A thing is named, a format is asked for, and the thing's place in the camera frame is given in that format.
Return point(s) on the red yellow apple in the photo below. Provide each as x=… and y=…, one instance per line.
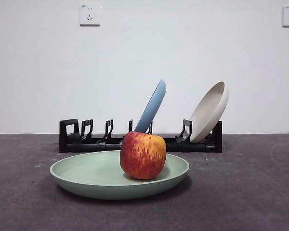
x=142, y=155

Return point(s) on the green plate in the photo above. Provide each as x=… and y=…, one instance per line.
x=86, y=173

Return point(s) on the blue plate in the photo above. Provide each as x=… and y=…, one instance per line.
x=153, y=106

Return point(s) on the beige plate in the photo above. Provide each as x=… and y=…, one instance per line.
x=208, y=110

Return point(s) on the black plate rack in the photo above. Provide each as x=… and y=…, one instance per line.
x=72, y=146

